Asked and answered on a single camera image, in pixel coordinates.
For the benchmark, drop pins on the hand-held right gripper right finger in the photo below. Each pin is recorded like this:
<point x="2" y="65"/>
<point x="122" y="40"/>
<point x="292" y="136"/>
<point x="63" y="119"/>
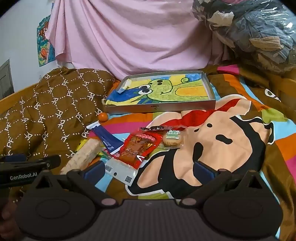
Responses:
<point x="204" y="171"/>

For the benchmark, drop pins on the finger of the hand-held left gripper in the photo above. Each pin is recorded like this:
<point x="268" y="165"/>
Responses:
<point x="15" y="158"/>

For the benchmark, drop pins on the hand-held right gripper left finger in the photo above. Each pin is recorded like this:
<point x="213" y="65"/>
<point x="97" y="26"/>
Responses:
<point x="94" y="171"/>

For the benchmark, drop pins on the rice cracker bar clear wrap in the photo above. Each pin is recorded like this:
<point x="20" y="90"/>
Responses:
<point x="83" y="155"/>

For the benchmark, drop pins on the yellow green snack packet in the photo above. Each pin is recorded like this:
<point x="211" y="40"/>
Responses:
<point x="81" y="144"/>

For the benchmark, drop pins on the blue and white snack packet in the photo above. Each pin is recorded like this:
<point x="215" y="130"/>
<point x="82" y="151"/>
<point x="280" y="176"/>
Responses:
<point x="107" y="139"/>

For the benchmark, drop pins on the red snack packet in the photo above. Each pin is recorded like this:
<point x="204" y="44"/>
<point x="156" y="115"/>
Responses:
<point x="138" y="148"/>

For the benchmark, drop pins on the small orange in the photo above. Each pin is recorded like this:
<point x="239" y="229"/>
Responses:
<point x="103" y="117"/>

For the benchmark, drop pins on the shallow box with crayon drawing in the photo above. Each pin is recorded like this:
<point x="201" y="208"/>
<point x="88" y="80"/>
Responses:
<point x="161" y="90"/>

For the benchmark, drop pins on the white header plastic packet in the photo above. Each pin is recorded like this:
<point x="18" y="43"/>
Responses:
<point x="122" y="172"/>

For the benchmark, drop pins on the round biscuit clear packet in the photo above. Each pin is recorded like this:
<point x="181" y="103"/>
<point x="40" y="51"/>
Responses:
<point x="171" y="139"/>

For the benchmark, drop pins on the brown patterned blanket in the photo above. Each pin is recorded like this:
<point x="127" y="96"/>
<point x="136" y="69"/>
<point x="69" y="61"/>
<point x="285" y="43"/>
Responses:
<point x="50" y="104"/>

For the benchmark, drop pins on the pink cloth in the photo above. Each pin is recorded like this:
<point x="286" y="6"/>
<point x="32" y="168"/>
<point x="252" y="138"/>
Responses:
<point x="134" y="39"/>

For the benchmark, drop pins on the clear plastic bag of clothes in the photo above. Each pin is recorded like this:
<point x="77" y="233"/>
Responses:
<point x="254" y="32"/>

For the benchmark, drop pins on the grey wall panel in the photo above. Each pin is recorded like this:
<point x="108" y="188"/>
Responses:
<point x="5" y="80"/>

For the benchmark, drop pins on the wall poster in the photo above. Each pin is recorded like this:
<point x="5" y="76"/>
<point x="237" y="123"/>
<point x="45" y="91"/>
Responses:
<point x="44" y="44"/>

